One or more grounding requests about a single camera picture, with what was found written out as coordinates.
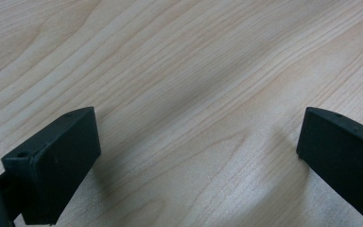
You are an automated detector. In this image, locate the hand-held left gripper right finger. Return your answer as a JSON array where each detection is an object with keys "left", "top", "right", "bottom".
[{"left": 295, "top": 106, "right": 363, "bottom": 225}]

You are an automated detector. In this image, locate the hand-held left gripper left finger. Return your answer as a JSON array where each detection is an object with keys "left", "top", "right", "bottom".
[{"left": 1, "top": 106, "right": 102, "bottom": 226}]

